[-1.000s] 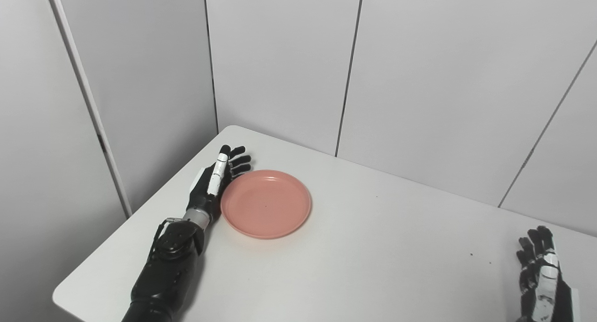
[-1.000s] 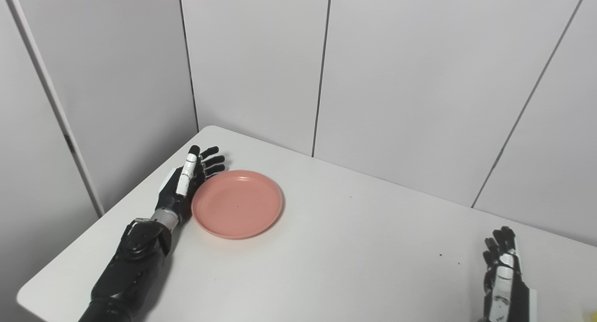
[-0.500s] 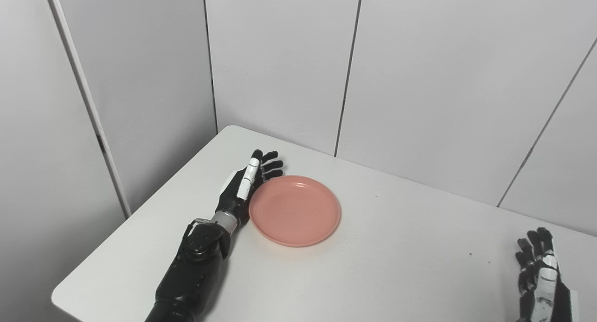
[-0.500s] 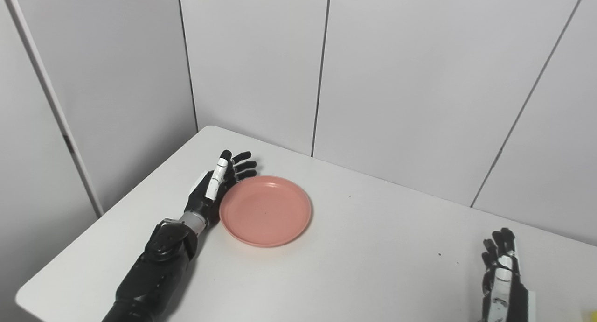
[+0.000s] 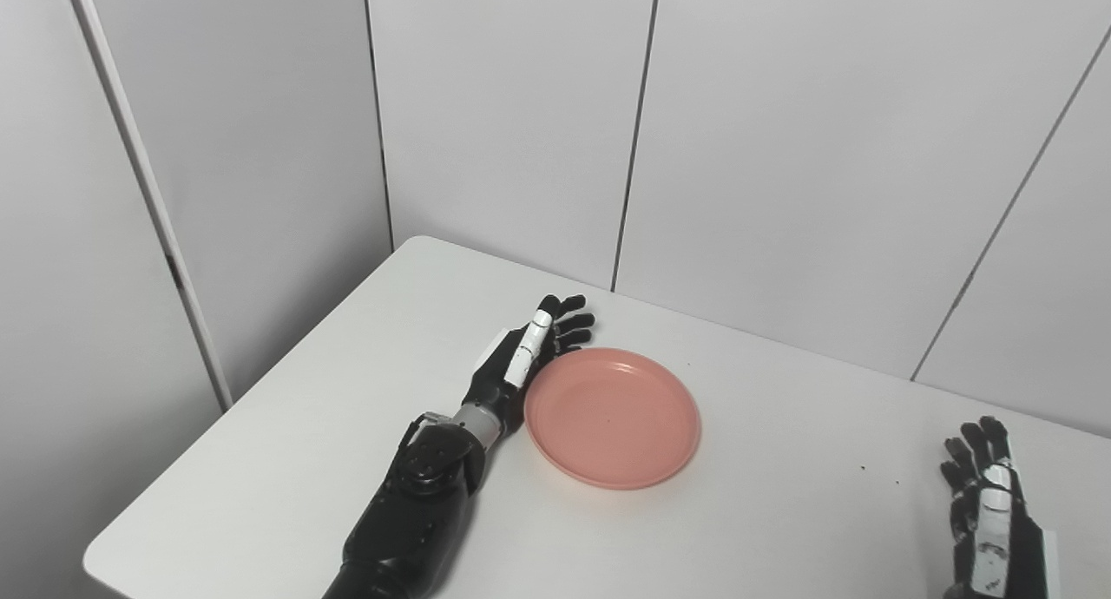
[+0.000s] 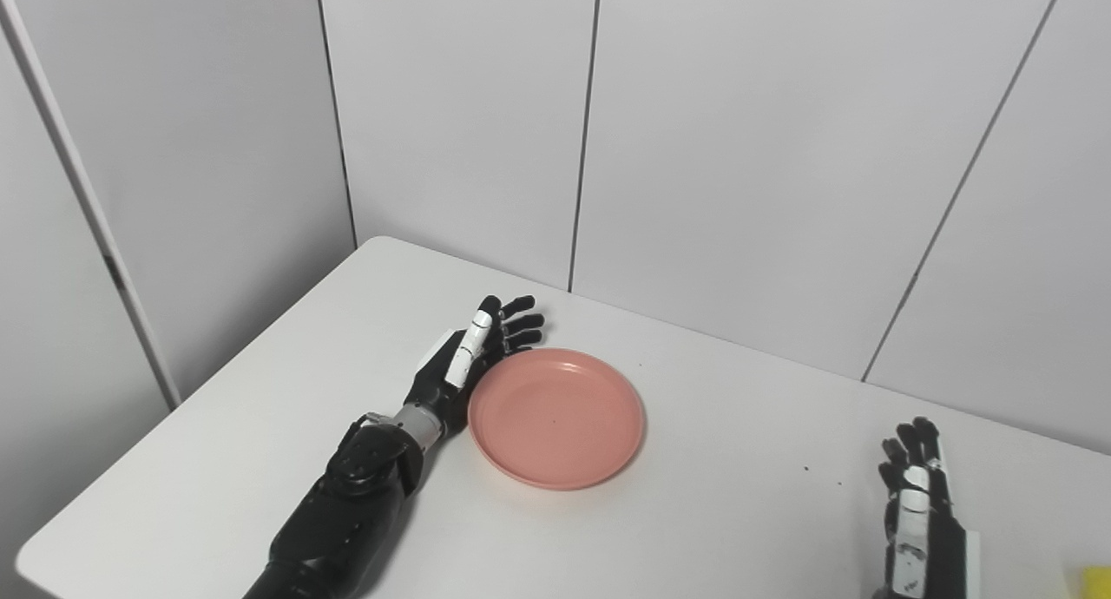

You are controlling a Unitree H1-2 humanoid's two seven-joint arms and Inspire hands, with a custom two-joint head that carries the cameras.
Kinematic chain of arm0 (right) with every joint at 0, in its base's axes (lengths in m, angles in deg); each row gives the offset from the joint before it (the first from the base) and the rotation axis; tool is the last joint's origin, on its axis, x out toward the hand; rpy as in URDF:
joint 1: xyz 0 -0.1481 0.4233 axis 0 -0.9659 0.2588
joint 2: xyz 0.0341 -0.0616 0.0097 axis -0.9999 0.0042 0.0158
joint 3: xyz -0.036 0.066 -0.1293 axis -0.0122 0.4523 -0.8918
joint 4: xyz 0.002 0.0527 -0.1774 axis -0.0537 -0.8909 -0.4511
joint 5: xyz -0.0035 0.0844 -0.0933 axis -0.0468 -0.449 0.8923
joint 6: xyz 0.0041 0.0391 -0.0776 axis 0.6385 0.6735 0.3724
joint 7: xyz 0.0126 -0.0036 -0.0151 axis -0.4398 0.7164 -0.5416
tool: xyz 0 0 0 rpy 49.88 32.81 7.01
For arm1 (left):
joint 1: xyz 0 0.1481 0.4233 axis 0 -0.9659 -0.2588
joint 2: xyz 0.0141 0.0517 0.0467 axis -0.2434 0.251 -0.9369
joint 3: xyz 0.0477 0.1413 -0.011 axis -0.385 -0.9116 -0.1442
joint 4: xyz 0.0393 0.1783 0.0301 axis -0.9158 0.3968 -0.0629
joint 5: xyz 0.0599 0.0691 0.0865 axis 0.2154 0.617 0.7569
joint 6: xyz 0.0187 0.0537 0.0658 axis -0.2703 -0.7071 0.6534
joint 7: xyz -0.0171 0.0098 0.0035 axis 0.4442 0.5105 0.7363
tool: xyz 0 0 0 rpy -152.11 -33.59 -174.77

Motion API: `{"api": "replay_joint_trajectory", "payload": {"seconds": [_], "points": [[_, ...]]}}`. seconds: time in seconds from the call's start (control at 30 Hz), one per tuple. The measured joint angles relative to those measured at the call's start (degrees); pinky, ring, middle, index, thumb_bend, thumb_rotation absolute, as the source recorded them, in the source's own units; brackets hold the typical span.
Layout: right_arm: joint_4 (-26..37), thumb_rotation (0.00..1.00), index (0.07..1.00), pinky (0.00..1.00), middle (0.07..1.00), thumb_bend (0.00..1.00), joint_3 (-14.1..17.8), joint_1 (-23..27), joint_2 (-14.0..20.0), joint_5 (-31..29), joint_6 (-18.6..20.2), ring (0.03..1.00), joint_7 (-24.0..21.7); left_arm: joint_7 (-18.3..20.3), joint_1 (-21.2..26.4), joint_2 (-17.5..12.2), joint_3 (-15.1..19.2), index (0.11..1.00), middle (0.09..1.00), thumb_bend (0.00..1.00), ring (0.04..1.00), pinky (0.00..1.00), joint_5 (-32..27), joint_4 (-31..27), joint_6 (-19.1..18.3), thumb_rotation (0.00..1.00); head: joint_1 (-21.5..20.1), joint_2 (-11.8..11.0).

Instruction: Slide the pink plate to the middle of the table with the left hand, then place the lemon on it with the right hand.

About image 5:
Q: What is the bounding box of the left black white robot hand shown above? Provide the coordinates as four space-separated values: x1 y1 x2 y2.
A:
462 294 597 435

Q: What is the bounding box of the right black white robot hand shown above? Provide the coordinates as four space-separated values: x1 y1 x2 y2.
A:
940 416 1061 599

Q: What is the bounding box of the pink round plate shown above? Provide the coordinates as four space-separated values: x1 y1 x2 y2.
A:
523 347 702 491

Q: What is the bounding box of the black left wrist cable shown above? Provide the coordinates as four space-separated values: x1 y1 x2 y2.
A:
398 412 452 451

